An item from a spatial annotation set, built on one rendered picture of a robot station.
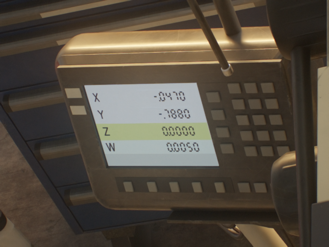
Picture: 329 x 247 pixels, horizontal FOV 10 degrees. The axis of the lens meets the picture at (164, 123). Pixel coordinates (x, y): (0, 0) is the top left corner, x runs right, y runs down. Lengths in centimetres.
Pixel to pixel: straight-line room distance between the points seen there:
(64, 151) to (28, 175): 65
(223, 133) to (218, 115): 2
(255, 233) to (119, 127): 26
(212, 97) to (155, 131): 11
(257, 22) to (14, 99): 50
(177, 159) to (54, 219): 175
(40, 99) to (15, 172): 78
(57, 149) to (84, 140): 117
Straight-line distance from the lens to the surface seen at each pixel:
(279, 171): 144
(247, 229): 244
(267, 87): 217
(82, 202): 360
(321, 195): 118
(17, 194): 411
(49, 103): 340
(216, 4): 218
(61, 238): 397
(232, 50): 219
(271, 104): 218
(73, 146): 348
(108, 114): 229
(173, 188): 230
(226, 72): 159
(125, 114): 228
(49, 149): 350
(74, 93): 229
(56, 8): 322
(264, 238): 244
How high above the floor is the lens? 274
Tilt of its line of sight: 42 degrees down
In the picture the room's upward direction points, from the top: 30 degrees counter-clockwise
